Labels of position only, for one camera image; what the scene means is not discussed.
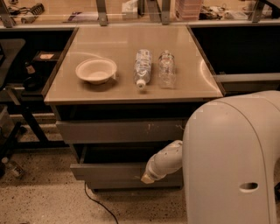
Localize white tissue box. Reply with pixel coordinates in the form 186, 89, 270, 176
122, 0, 138, 19

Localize black floor cable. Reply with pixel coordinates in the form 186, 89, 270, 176
83, 182, 120, 224

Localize grey drawer cabinet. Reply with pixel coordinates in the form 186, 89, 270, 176
45, 25, 222, 190

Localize grey top drawer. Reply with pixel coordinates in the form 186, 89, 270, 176
56, 119, 186, 144

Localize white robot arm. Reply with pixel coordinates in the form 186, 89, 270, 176
142, 91, 280, 224

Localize clear capped water bottle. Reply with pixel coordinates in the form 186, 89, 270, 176
134, 49, 151, 89

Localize clear empty plastic bottle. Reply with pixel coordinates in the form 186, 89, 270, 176
158, 50, 176, 88

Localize grey drawer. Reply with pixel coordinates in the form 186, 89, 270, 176
56, 119, 186, 144
71, 143, 182, 185

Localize pink stacked trays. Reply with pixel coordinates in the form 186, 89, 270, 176
175, 0, 203, 21

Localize white paper bowl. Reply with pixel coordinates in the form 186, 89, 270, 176
75, 58, 117, 85

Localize small bottle on floor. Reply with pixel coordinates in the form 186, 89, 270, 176
2, 157, 25, 179

